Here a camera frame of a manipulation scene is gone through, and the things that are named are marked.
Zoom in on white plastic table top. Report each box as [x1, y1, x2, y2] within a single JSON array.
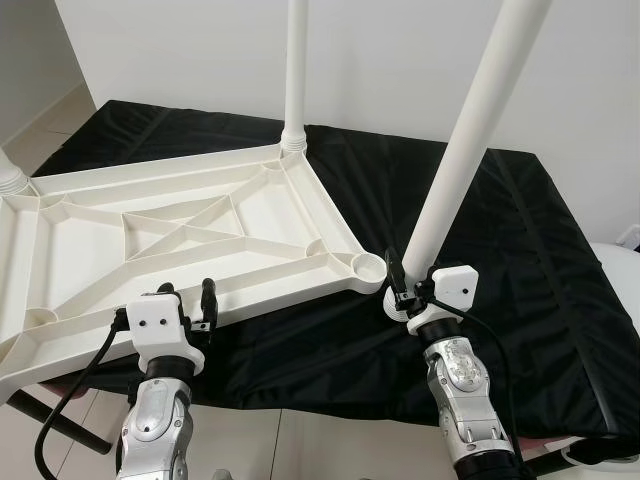
[[0, 140, 391, 401]]

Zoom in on black table cloth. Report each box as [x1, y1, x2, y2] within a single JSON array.
[[30, 98, 640, 441]]

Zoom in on white curved plastic piece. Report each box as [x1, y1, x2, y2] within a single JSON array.
[[565, 440, 640, 469]]

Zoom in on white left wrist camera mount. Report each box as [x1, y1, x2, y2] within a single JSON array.
[[130, 290, 207, 379]]

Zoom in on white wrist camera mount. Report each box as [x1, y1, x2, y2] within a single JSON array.
[[130, 290, 207, 379], [405, 263, 480, 336]]

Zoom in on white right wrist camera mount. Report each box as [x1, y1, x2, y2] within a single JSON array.
[[405, 263, 480, 336]]

